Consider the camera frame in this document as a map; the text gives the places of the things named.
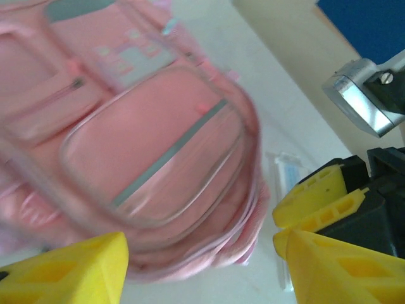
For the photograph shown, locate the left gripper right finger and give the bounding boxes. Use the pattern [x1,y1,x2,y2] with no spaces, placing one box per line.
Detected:
[285,229,405,304]

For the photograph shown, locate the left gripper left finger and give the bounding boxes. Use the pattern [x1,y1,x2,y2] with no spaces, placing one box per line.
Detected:
[0,231,130,304]

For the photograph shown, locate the clear pen pack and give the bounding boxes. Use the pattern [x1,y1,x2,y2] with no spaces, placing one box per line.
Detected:
[265,151,313,291]

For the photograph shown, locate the pink backpack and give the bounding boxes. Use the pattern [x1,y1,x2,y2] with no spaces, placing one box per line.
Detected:
[0,0,272,283]

